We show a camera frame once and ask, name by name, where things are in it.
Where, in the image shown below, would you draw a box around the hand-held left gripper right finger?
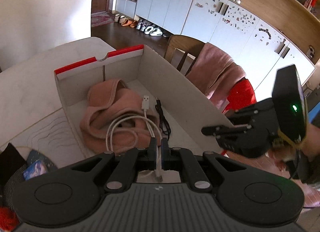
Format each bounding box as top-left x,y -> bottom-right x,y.
161,138 -> 253,194

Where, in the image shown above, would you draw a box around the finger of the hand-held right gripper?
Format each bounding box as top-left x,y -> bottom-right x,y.
201,124 -> 253,138
226,99 -> 275,124

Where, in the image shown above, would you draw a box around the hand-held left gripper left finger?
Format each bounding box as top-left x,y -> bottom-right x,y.
59,138 -> 158,193

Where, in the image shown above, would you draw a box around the black cable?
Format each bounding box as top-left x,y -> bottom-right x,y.
154,98 -> 172,138

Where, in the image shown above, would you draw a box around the white charging cable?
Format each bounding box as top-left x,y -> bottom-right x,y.
105,95 -> 166,183

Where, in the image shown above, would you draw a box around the pink cloth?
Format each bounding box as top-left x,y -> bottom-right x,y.
80,78 -> 163,154

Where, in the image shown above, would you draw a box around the red and white cardboard box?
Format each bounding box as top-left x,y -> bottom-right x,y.
54,44 -> 235,159

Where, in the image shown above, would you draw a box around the blue tissue pack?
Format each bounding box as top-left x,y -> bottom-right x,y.
24,159 -> 48,180

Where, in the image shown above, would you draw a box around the black dotted glove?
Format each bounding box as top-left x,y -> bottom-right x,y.
0,143 -> 28,207

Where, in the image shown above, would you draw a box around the person's right hand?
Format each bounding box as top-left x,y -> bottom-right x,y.
275,122 -> 320,165

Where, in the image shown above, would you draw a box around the red garment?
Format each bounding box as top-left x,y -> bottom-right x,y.
222,78 -> 258,114

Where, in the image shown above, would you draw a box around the pink towel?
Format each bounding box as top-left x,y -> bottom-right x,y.
186,42 -> 247,110

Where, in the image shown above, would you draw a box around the white cabinet with stickers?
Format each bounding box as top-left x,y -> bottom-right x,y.
181,0 -> 317,88

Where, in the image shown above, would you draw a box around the wooden chair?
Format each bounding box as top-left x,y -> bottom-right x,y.
164,35 -> 205,76

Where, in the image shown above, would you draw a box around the white shoes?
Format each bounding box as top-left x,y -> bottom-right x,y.
136,21 -> 164,37

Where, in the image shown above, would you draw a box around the red patterned rug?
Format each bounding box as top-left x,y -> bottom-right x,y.
90,12 -> 118,28

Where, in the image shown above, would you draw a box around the white base cabinet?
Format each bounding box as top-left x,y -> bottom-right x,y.
135,0 -> 198,35

